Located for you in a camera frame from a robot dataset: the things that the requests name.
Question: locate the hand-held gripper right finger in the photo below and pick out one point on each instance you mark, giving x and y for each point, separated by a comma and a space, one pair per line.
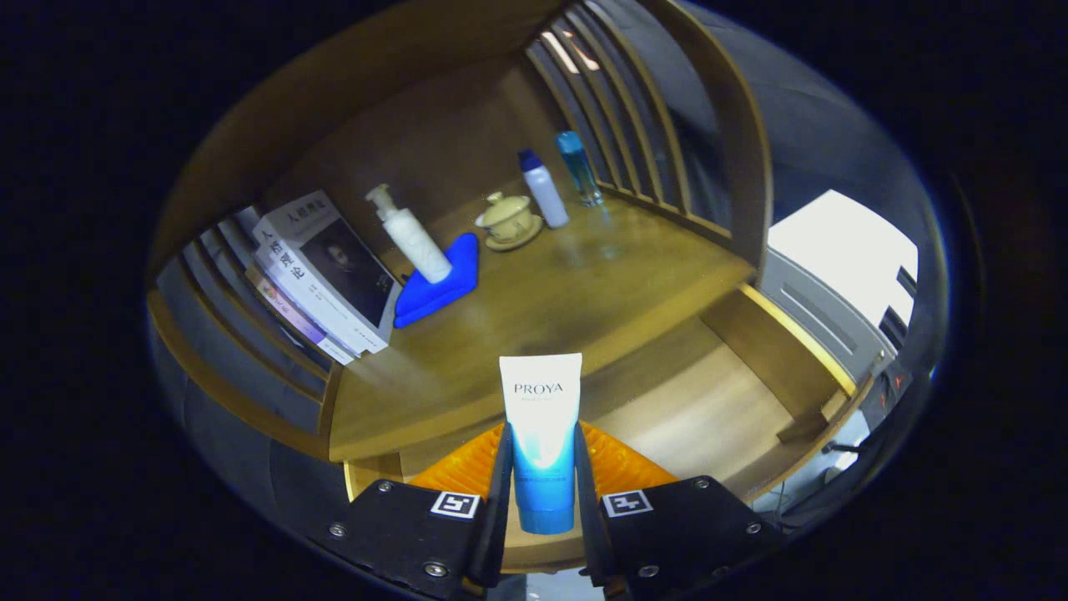
586, 526

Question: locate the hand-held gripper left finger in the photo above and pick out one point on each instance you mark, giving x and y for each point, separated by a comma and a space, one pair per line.
501, 517

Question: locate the white and blue tube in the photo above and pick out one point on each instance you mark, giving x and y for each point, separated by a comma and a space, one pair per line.
542, 434

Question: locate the wooden drawer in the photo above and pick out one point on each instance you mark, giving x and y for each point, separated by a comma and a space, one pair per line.
692, 401

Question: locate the wooden countertop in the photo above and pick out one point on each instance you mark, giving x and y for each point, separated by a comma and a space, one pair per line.
542, 292

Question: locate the grey and white cabinet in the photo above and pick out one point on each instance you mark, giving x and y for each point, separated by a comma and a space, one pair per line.
834, 267

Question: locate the brown wooden cabinet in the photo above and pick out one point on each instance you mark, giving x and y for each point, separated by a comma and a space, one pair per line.
400, 133

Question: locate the blue folded cloth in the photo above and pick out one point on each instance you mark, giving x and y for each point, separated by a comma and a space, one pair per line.
442, 288

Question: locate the thin white book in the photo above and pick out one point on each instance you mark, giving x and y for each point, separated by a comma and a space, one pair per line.
321, 327

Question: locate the purple book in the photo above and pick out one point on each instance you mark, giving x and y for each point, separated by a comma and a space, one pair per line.
292, 319

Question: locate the white pump bottle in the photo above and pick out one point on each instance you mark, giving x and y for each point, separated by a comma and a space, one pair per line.
415, 238

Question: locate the yellow lidded teacup with saucer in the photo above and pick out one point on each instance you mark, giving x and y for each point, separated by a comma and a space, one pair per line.
507, 219

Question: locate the white book with portrait cover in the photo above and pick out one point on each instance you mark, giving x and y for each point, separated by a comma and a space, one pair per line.
334, 267

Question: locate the white bottle with blue cap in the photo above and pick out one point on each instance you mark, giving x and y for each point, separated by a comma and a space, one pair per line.
544, 196

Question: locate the clear blue bottle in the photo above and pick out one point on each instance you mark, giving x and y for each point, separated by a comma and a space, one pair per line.
577, 167

